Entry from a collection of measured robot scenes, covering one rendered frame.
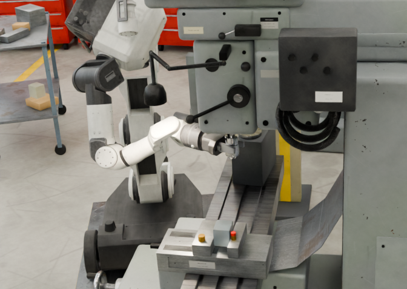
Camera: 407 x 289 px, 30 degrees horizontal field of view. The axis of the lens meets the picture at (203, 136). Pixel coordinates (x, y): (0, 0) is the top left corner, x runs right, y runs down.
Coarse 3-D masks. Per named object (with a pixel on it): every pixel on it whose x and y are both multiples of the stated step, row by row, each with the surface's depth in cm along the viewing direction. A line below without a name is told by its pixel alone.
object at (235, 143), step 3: (225, 141) 250; (228, 141) 249; (231, 141) 248; (234, 141) 249; (237, 141) 250; (228, 144) 249; (231, 144) 249; (234, 144) 249; (237, 144) 250; (237, 147) 250; (237, 150) 251; (225, 153) 252; (228, 153) 251; (231, 153) 250; (237, 153) 251; (228, 156) 251; (231, 156) 251; (234, 156) 251
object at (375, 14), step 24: (312, 0) 215; (336, 0) 214; (360, 0) 212; (384, 0) 211; (312, 24) 218; (336, 24) 217; (360, 24) 215; (384, 24) 214; (264, 48) 224; (360, 48) 218; (384, 48) 217
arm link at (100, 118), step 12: (96, 108) 265; (108, 108) 267; (96, 120) 265; (108, 120) 267; (96, 132) 266; (108, 132) 267; (96, 144) 265; (108, 144) 275; (96, 156) 264; (108, 156) 264
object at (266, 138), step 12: (264, 132) 288; (252, 144) 281; (264, 144) 284; (240, 156) 285; (252, 156) 284; (264, 156) 286; (240, 168) 287; (252, 168) 286; (264, 168) 287; (240, 180) 290; (252, 180) 288; (264, 180) 289
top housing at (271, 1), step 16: (144, 0) 223; (160, 0) 221; (176, 0) 220; (192, 0) 219; (208, 0) 218; (224, 0) 218; (240, 0) 217; (256, 0) 216; (272, 0) 215; (288, 0) 214
